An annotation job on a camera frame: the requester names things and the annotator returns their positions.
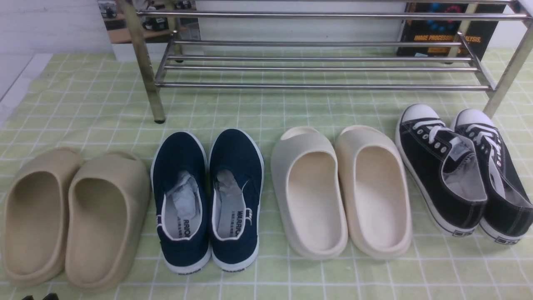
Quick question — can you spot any cream foam slide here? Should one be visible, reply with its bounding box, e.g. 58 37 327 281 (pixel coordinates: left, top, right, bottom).
270 127 348 260
334 125 413 260

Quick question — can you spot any metal shoe rack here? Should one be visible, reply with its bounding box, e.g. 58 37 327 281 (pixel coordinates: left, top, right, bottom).
119 0 532 124

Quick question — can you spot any black poster with orange text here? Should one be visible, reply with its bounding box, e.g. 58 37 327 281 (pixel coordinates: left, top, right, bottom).
396 2 498 60

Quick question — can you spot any cream left foam slide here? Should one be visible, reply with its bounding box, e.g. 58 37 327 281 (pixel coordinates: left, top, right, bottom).
270 127 348 260

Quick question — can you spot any tan foam slide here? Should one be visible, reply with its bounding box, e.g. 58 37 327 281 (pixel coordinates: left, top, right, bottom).
65 150 152 293
1 147 82 286

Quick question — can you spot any navy left canvas shoe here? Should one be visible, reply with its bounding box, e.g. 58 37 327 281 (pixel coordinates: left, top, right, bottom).
150 132 212 275

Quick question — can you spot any black canvas sneaker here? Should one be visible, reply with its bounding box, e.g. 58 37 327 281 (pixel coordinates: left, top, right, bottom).
395 104 488 237
451 109 533 245

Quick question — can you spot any tan right foam slide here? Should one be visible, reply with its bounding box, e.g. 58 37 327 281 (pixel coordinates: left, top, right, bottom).
65 150 152 293

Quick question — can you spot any navy canvas shoe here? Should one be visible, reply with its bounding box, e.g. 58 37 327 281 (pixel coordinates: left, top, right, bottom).
150 132 212 275
208 129 265 272

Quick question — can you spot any navy right canvas shoe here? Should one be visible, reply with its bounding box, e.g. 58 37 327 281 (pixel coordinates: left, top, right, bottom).
208 129 265 272

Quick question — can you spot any tan left foam slide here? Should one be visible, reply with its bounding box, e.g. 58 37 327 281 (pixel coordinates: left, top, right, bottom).
1 147 82 286

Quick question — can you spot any cream right foam slide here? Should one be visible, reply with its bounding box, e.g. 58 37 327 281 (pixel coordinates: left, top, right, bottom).
334 125 413 260

